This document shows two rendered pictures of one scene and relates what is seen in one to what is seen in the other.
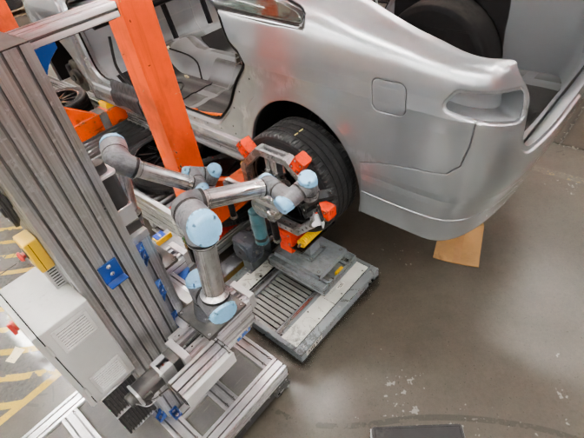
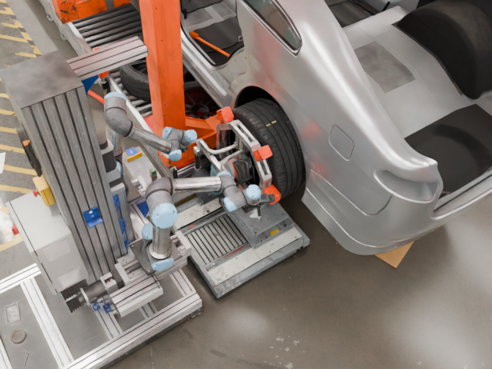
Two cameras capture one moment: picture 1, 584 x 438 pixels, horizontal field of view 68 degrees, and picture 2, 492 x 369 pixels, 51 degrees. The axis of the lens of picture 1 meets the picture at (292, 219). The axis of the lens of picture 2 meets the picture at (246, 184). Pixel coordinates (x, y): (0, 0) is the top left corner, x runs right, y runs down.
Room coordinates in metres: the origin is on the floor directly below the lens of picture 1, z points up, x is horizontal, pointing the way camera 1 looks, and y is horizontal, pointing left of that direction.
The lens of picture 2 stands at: (-0.17, -0.17, 3.41)
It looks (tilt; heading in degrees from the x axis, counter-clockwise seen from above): 53 degrees down; 5
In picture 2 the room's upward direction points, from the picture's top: 5 degrees clockwise
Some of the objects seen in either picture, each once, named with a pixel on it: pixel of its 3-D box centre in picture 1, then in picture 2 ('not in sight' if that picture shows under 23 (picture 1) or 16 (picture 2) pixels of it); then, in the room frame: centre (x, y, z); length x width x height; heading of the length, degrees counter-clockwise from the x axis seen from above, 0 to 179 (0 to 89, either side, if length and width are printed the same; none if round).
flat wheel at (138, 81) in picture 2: (168, 161); (157, 66); (3.23, 0.97, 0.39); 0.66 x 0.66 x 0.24
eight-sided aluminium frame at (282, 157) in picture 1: (280, 191); (242, 161); (1.95, 0.04, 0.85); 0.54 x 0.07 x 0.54; 43
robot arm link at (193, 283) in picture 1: (202, 285); (153, 236); (1.22, 0.42, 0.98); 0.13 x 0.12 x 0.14; 31
